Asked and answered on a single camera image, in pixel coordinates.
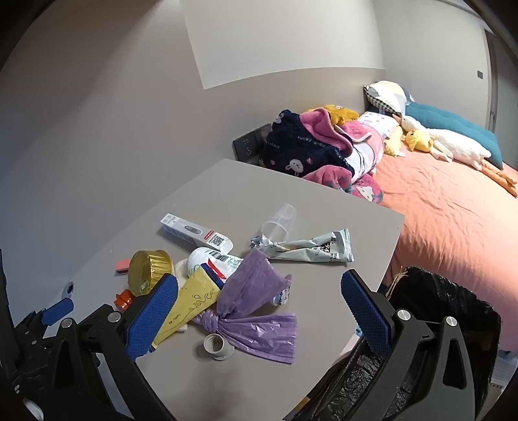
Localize orange bottle cap piece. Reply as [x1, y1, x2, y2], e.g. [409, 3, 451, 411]
[114, 290, 135, 312]

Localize gold foil cup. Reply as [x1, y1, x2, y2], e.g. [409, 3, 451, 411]
[127, 250, 175, 296]

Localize pink eraser block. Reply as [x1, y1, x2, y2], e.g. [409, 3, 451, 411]
[115, 259, 131, 275]

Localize grey snack wrapper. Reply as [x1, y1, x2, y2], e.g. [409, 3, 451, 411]
[250, 229, 354, 263]

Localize purple plastic bag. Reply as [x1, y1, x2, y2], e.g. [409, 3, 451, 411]
[193, 248, 298, 364]

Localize white green plastic bottle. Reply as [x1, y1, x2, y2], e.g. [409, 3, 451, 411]
[186, 247, 242, 289]

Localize white cardboard box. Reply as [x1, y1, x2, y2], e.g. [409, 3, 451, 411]
[160, 213, 233, 254]

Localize clear plastic cup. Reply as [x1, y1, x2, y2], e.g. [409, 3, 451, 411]
[261, 203, 298, 242]

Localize white tissue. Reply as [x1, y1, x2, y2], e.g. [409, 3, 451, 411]
[174, 259, 189, 288]

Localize black lined trash bin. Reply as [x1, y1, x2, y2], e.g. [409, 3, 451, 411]
[299, 267, 502, 420]

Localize bed with orange cover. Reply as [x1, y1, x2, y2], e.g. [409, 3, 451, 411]
[374, 152, 517, 353]

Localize pile of pink blankets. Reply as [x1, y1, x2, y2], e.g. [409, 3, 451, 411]
[258, 108, 384, 203]

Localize yellow duck plush toy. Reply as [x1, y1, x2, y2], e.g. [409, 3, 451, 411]
[405, 130, 433, 153]

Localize white goose plush toy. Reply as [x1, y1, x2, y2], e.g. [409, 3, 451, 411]
[392, 114, 517, 197]

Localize teal cushion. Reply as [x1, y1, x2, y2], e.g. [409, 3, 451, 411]
[406, 102, 503, 169]

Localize patterned grey white pillow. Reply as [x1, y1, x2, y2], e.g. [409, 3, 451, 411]
[364, 81, 413, 117]

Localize white room door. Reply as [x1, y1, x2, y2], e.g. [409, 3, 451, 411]
[486, 31, 517, 136]

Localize black wall socket panel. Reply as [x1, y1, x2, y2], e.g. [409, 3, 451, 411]
[232, 124, 271, 165]

